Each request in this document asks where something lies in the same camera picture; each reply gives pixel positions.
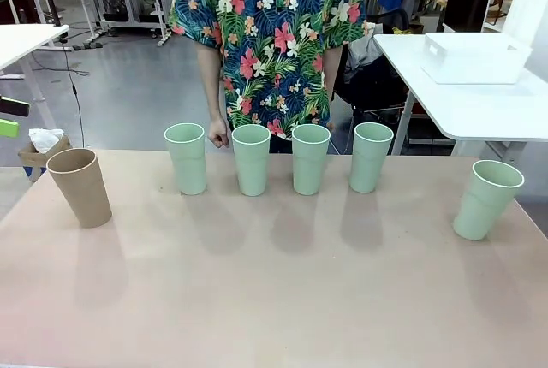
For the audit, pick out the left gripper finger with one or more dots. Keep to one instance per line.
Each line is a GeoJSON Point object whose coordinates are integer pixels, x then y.
{"type": "Point", "coordinates": [8, 128]}
{"type": "Point", "coordinates": [13, 107]}

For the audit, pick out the light green cup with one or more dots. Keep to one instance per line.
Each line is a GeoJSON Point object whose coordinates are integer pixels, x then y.
{"type": "Point", "coordinates": [186, 162]}
{"type": "Point", "coordinates": [370, 160]}
{"type": "Point", "coordinates": [311, 162]}
{"type": "Point", "coordinates": [251, 162]}
{"type": "Point", "coordinates": [486, 205]}

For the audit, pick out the white plastic basket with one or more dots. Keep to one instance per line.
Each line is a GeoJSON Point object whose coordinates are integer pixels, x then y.
{"type": "Point", "coordinates": [475, 60]}

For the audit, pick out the person's right forearm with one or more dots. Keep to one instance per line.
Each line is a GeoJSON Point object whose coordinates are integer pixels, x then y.
{"type": "Point", "coordinates": [212, 85]}

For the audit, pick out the person's right hand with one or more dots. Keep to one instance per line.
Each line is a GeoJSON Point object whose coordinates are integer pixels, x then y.
{"type": "Point", "coordinates": [219, 133]}

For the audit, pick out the crumpled white paper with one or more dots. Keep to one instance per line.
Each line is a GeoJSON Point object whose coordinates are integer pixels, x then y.
{"type": "Point", "coordinates": [45, 139]}

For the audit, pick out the cardboard box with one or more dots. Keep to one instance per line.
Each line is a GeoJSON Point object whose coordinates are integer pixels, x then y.
{"type": "Point", "coordinates": [43, 162]}

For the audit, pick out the white table with legs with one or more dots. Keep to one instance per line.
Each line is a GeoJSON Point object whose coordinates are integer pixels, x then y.
{"type": "Point", "coordinates": [21, 40]}

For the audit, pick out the black floor power strip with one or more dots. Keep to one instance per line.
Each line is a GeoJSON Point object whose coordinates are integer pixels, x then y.
{"type": "Point", "coordinates": [87, 46]}

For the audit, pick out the brown cup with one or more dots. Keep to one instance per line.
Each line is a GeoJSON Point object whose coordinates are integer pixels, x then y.
{"type": "Point", "coordinates": [81, 192]}

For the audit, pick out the person in floral shirt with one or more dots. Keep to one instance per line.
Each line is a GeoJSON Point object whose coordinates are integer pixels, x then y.
{"type": "Point", "coordinates": [274, 43]}

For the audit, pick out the black office chair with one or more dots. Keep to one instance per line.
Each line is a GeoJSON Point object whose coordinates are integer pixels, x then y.
{"type": "Point", "coordinates": [377, 94]}

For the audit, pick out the white rounded side table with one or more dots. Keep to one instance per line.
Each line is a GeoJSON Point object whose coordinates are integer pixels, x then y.
{"type": "Point", "coordinates": [471, 107]}

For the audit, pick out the black monitor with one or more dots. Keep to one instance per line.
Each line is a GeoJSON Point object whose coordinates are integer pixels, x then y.
{"type": "Point", "coordinates": [466, 0]}

